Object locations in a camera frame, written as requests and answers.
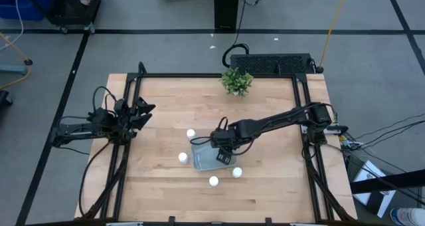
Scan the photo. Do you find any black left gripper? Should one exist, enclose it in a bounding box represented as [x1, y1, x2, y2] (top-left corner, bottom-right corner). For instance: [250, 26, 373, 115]
[114, 96, 156, 144]

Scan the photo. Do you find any clear grey plastic basket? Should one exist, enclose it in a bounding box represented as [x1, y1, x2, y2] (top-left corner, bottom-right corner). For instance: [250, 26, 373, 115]
[191, 141, 238, 171]

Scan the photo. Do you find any small green potted plant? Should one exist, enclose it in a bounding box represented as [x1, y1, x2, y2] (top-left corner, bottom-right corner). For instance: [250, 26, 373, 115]
[219, 68, 254, 98]

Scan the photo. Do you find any black perforated computer case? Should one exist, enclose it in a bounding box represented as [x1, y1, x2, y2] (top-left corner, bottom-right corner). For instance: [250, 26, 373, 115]
[229, 53, 315, 76]

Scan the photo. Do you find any small electronics board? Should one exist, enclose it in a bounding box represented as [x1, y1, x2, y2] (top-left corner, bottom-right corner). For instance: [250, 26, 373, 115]
[338, 134, 365, 151]

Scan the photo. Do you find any black wheeled cart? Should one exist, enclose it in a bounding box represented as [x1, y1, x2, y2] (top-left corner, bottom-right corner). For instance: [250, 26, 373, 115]
[46, 0, 109, 35]

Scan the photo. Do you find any grey blue flat bar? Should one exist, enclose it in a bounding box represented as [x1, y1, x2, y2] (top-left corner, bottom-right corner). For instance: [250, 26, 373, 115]
[0, 64, 29, 76]

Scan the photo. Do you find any black object at floor edge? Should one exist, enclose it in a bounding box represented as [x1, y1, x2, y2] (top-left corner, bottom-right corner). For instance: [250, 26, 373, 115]
[0, 90, 14, 108]

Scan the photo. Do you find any white cardboard box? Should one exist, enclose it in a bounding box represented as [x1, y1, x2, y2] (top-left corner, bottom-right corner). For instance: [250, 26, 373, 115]
[351, 160, 397, 219]

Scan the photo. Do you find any blue plastic bin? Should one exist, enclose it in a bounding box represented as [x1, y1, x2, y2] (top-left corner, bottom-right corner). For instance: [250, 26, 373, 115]
[0, 0, 54, 21]

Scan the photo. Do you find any black metal bar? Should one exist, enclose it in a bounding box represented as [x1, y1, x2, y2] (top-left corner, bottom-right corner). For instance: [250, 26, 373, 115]
[350, 168, 425, 195]

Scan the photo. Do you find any black metal table frame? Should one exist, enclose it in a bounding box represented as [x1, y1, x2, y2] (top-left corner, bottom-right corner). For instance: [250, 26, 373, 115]
[79, 61, 357, 226]

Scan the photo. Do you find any black left arm base cable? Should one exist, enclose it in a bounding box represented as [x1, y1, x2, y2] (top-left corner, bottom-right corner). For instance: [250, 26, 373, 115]
[78, 140, 112, 217]

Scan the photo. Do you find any black cable to computer case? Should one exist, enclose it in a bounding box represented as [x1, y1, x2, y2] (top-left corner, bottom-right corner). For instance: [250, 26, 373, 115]
[221, 0, 267, 69]

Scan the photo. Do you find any black upright post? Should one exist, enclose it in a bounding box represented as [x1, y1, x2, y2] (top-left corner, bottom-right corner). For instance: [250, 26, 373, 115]
[213, 0, 240, 31]

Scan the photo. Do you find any curved yellow cable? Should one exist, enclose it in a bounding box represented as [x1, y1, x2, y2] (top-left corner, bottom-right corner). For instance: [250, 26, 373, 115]
[0, 32, 33, 90]

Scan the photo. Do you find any thin white cable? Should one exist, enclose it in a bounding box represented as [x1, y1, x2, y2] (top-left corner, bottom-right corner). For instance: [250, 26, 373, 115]
[0, 0, 25, 51]

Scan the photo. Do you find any long yellow cable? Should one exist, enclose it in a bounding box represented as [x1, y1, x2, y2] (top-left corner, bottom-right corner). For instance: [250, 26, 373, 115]
[315, 0, 351, 74]

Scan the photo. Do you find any bundle of black cables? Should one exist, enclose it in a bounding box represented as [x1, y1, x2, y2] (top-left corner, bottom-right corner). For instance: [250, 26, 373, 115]
[345, 112, 425, 207]

